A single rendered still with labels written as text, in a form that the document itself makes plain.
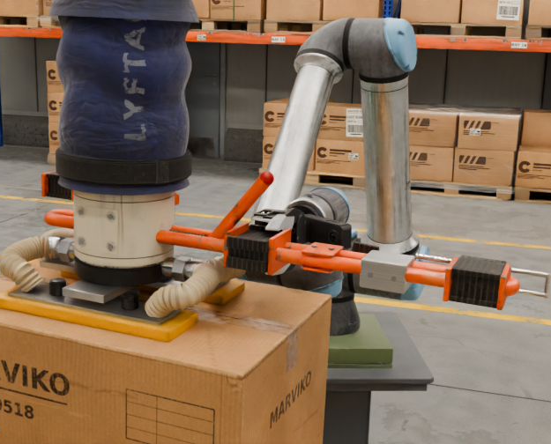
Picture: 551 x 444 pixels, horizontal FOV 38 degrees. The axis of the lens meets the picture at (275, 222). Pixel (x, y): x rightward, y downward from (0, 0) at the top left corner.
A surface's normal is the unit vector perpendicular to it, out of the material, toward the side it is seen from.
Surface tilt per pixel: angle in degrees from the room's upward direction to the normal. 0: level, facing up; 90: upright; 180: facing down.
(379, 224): 107
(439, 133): 90
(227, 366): 1
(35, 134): 90
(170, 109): 75
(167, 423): 90
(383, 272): 90
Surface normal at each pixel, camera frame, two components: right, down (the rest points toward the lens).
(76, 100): -0.51, 0.04
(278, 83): -0.30, 0.21
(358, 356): 0.05, 0.23
